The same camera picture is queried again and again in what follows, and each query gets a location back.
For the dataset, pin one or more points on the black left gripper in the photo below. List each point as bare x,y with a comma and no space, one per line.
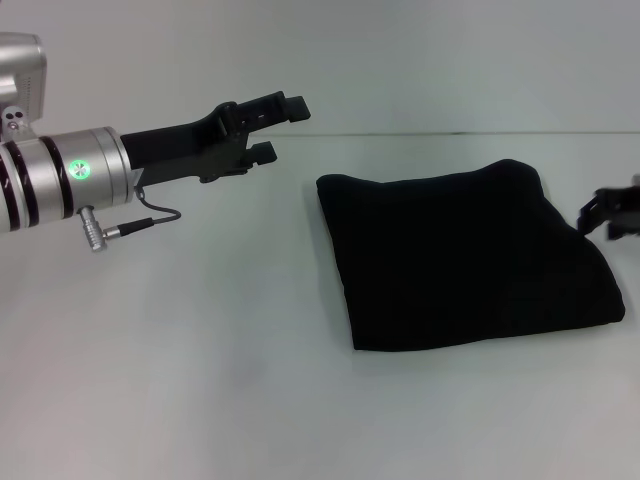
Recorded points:
185,145

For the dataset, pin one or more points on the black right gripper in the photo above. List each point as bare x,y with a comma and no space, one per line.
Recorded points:
625,205

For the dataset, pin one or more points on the black t-shirt with FREE print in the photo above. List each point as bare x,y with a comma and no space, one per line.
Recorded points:
460,260

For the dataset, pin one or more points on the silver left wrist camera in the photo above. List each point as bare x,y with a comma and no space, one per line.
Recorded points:
22,80

